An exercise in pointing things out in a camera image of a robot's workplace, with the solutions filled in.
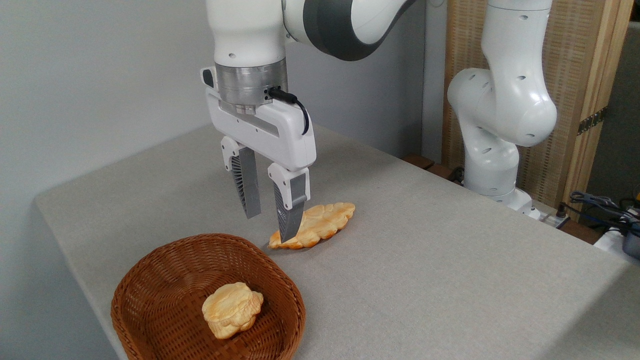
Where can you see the woven wooden folding screen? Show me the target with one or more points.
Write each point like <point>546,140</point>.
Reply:
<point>575,60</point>

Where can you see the dark metal screen hinge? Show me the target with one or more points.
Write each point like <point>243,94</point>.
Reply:
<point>592,121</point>

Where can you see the long flat braided bread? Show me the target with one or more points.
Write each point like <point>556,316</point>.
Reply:
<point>325,220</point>

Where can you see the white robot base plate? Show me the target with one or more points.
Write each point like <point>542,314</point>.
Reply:
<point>547,216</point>

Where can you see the brown wicker basket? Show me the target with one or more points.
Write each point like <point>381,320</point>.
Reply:
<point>165,295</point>

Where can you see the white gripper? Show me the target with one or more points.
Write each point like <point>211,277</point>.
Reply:
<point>280,135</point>

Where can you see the round puffy bread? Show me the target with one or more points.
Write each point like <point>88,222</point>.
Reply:
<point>232,310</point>

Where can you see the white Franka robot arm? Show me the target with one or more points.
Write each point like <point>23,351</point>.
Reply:
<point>500,100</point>

